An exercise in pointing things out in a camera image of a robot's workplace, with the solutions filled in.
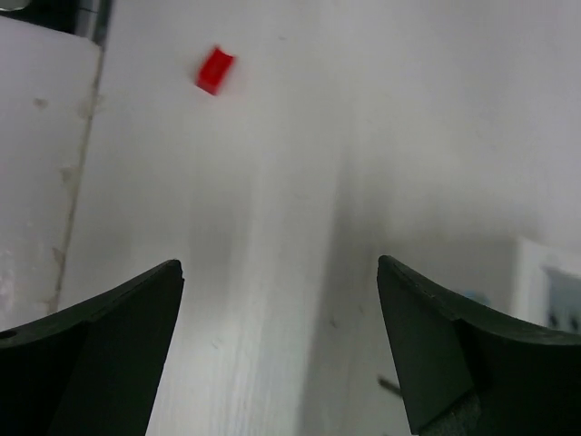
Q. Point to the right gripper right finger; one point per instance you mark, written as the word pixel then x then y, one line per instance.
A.
pixel 466 369

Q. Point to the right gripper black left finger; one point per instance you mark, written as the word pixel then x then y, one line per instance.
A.
pixel 93 368

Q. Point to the small red lego piece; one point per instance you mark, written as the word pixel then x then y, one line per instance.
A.
pixel 214 70

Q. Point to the white two-compartment container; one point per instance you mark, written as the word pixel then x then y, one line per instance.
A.
pixel 546 286

